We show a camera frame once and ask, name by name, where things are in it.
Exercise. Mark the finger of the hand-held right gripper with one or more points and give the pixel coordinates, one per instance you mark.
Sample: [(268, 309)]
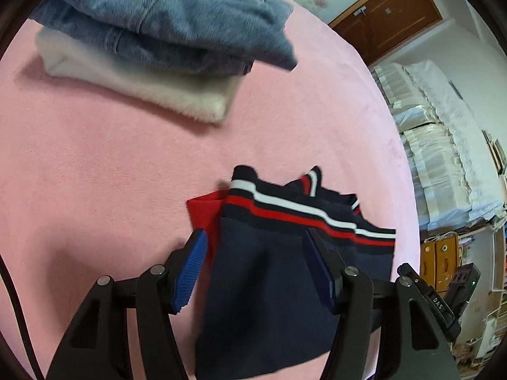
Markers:
[(435, 301)]

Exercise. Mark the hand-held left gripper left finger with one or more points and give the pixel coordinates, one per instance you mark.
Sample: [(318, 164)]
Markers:
[(190, 273)]

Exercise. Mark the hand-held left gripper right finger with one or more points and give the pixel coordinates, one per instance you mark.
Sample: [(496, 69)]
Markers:
[(320, 275)]

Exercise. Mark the navy and red varsity jacket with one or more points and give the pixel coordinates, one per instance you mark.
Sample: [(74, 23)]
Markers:
[(257, 285)]

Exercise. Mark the wooden drawer cabinet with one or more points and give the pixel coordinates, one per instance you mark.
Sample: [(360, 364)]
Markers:
[(443, 261)]

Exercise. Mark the white bookshelf with books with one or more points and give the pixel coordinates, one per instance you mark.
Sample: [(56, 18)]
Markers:
[(499, 304)]

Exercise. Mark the pile of books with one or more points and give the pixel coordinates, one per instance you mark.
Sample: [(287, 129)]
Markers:
[(497, 150)]

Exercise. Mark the pink blanket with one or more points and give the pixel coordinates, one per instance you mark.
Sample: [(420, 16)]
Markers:
[(99, 166)]

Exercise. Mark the lace covered furniture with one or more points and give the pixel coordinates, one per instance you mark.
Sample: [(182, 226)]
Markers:
[(435, 146)]

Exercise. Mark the folded pale fleece garment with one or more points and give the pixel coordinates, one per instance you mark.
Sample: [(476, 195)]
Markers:
[(158, 87)]

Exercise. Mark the folded blue denim jeans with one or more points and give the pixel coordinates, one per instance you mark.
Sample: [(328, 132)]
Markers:
[(158, 16)]

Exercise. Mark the brown wooden door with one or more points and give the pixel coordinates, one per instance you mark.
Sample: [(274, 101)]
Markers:
[(388, 19)]

